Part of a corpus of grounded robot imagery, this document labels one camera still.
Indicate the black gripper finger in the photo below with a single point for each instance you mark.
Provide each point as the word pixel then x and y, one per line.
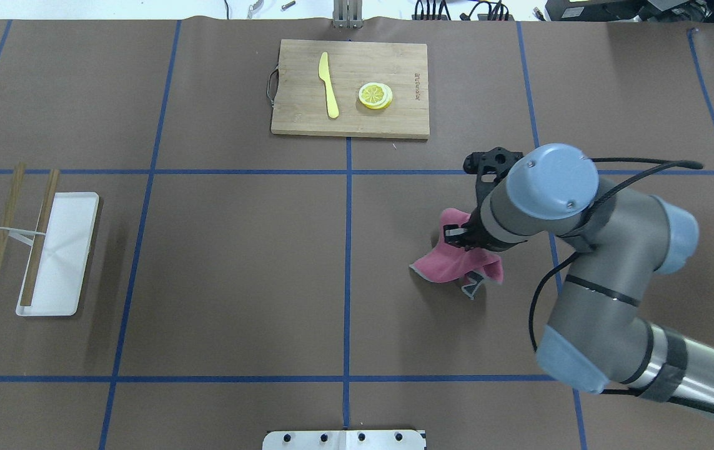
pixel 456 236

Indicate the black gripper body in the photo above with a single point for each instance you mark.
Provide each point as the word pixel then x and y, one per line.
pixel 468 237

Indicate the red cleaning cloth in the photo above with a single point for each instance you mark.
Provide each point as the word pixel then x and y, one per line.
pixel 470 269

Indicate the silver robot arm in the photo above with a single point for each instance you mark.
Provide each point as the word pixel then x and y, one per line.
pixel 594 340

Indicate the yellow lemon slice toy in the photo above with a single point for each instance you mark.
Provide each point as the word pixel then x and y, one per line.
pixel 376 95

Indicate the bamboo cutting board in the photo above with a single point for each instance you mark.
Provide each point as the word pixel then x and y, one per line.
pixel 299 103

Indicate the yellow plastic knife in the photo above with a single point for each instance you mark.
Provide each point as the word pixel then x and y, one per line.
pixel 332 107

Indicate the white rectangular tray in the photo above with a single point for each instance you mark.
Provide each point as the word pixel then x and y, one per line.
pixel 65 254

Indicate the wooden rack bar inner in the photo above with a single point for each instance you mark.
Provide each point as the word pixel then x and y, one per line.
pixel 35 256

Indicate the wooden rack bar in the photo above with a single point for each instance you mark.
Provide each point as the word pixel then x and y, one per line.
pixel 35 256
pixel 10 206

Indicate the wooden rack bar outer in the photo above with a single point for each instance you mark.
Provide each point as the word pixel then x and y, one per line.
pixel 10 206

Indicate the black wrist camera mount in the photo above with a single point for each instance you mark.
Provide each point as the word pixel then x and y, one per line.
pixel 491 167

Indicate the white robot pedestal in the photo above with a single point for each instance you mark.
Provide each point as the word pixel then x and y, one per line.
pixel 346 439

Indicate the aluminium frame post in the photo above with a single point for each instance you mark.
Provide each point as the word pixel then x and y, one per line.
pixel 347 14

